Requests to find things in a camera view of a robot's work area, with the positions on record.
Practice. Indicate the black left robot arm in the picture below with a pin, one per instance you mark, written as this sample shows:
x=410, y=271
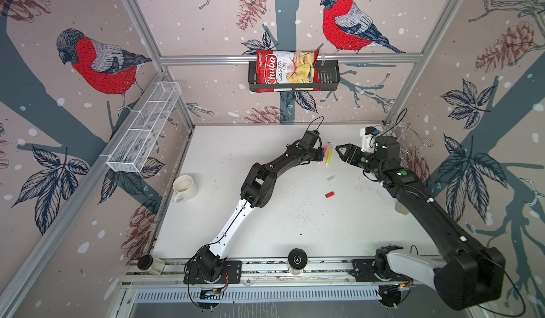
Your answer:
x=208, y=263

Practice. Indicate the black round knob on rail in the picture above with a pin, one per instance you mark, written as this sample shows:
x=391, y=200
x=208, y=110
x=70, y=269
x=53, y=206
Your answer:
x=297, y=261

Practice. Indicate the black wire wall basket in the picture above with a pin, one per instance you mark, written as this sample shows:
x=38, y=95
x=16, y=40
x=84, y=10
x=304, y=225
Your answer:
x=324, y=76

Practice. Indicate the glass spice jar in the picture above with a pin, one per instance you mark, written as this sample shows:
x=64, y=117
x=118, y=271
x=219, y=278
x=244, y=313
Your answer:
x=400, y=208

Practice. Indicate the white wire mesh shelf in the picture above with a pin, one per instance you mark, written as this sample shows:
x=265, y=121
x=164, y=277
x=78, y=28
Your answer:
x=137, y=143

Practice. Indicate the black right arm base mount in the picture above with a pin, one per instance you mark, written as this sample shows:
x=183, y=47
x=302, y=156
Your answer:
x=369, y=270

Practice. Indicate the white ceramic mug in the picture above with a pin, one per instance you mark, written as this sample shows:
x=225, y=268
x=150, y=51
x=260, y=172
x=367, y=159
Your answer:
x=184, y=188

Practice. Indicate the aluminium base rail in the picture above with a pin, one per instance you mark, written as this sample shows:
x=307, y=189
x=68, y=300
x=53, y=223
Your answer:
x=274, y=272

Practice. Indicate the chrome spiral glass holder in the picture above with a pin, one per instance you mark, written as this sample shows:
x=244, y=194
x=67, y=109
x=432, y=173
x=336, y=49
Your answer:
x=412, y=146

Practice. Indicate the red cassava chips bag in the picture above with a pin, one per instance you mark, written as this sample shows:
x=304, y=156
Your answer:
x=285, y=67

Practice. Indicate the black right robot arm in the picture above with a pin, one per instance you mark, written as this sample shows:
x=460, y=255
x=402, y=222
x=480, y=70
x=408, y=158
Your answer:
x=466, y=273

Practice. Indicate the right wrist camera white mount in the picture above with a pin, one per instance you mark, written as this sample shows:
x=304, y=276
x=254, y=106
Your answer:
x=368, y=135

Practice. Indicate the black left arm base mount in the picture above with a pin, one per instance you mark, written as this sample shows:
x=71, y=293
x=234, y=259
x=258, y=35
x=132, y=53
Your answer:
x=224, y=272

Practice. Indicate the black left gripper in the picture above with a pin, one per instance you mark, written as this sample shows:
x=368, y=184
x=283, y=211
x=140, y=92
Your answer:
x=320, y=154

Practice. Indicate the yellow highlighter pen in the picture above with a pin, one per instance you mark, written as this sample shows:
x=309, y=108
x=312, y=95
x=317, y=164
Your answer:
x=329, y=155

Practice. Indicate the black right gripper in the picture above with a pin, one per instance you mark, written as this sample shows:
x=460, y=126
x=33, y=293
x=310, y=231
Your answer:
x=348, y=150

